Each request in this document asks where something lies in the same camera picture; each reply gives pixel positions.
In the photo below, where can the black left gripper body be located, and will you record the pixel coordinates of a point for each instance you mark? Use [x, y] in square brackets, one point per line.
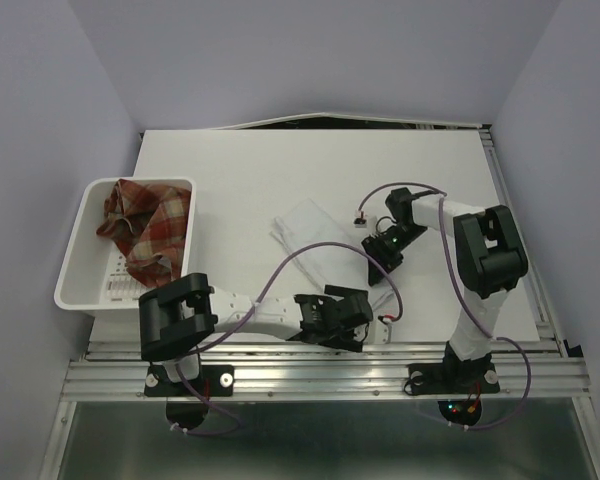
[343, 338]

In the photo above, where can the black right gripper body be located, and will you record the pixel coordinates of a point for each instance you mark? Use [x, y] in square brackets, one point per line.
[386, 247]

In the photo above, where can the white skirt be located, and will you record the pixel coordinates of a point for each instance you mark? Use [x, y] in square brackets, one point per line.
[306, 224]

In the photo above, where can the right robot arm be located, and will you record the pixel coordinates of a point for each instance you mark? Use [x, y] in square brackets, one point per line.
[485, 259]

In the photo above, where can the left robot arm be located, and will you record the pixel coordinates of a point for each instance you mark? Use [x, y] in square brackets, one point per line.
[177, 318]

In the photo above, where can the red plaid skirt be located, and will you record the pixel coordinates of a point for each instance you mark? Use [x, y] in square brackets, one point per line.
[148, 224]

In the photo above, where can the white plastic bin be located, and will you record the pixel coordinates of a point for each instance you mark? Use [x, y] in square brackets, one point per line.
[93, 278]

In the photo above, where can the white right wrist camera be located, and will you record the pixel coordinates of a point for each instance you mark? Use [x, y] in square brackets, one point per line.
[363, 220]

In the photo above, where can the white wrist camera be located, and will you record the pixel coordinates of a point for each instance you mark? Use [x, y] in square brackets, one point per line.
[363, 220]
[380, 330]

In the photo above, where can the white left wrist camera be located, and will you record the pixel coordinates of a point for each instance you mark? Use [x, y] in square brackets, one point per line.
[380, 330]

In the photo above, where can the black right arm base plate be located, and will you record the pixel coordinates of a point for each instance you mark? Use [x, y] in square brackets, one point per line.
[433, 379]

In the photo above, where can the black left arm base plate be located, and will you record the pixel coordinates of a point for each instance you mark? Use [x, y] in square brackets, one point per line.
[212, 381]

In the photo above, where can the aluminium table frame rail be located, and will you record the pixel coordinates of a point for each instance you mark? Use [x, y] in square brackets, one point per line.
[555, 437]

